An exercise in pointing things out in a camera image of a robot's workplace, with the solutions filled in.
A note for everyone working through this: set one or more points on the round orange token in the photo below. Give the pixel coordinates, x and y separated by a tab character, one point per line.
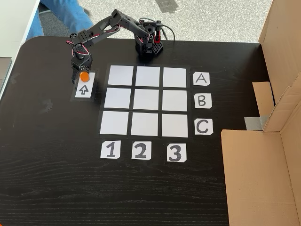
84	77

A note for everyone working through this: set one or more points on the white grid paper square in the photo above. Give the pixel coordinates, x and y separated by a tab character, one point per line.
174	100
148	76
145	99
174	125
120	75
114	122
117	98
144	124
174	77

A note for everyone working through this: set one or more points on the white arrow paper sheet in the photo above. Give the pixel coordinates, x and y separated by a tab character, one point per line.
87	94

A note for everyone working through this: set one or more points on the person's leg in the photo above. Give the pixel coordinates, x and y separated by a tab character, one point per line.
63	14

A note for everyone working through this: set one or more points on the white table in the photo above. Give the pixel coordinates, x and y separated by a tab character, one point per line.
14	28

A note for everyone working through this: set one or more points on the red and black clamp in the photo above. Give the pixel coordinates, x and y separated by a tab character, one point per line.
157	37

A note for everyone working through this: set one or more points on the paper sheet number 1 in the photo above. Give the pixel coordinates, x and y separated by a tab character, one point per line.
103	155

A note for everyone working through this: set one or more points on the paper sheet number 2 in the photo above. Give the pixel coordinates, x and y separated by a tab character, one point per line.
134	157

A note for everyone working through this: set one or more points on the paper sheet letter A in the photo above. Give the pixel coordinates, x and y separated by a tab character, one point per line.
196	83

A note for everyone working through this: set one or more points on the paper sheet number 3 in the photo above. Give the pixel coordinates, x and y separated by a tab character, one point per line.
169	159

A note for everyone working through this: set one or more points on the paper sheet letter B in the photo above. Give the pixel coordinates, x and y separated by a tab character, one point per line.
209	104

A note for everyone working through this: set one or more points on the paper sheet letter C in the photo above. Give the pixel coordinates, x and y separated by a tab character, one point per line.
210	132

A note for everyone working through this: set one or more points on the brown cardboard panel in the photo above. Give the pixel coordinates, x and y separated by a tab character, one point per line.
254	176
282	47

